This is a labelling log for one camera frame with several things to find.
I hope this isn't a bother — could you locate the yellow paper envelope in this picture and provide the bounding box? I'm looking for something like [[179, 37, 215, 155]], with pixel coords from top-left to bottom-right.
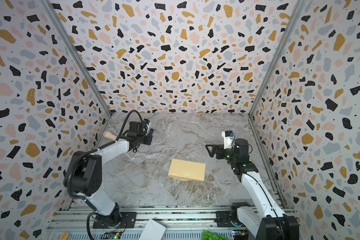
[[168, 159, 206, 182]]

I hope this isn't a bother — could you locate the circuit board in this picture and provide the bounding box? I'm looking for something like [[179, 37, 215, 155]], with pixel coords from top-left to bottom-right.
[[101, 231, 123, 240], [233, 230, 249, 240]]

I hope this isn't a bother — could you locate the corner aluminium post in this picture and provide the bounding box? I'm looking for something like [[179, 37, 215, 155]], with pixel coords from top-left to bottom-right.
[[40, 0, 112, 118], [249, 0, 306, 119]]

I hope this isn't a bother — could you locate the right corner aluminium post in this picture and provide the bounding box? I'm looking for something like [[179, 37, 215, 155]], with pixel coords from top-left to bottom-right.
[[249, 0, 306, 119]]

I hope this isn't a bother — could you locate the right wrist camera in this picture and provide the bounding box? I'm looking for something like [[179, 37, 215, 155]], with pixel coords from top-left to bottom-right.
[[222, 131, 235, 149]]

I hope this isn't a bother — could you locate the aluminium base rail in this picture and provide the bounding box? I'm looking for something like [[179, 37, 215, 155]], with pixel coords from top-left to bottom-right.
[[47, 206, 245, 240]]

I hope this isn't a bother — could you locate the right circuit board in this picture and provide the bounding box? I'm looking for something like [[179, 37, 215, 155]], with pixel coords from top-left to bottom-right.
[[233, 230, 249, 240]]

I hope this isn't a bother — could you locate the left circuit board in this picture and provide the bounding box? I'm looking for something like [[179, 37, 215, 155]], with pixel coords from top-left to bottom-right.
[[101, 231, 123, 240]]

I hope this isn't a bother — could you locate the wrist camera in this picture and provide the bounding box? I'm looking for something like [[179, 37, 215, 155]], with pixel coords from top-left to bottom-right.
[[222, 131, 235, 149], [139, 119, 151, 135]]

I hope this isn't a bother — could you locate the left corner aluminium post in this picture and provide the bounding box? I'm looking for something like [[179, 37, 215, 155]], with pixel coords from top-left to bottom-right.
[[40, 0, 112, 118]]

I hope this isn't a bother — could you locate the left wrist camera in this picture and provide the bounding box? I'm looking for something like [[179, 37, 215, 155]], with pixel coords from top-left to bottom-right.
[[139, 119, 151, 135]]

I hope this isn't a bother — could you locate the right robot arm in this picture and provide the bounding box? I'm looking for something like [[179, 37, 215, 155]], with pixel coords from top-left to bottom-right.
[[206, 135, 300, 240]]

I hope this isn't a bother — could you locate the white paper sheet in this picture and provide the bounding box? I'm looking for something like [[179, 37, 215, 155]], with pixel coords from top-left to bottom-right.
[[139, 219, 167, 240]]

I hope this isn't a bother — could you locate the beige wooden stamp handle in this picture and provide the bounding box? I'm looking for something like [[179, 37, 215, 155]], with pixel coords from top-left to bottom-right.
[[103, 131, 117, 141]]

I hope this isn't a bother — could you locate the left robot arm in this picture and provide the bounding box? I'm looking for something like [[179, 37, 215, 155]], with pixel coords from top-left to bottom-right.
[[64, 119, 154, 228]]

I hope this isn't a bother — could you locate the green plastic bag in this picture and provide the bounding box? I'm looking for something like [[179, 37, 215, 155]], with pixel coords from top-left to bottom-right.
[[202, 231, 228, 240]]

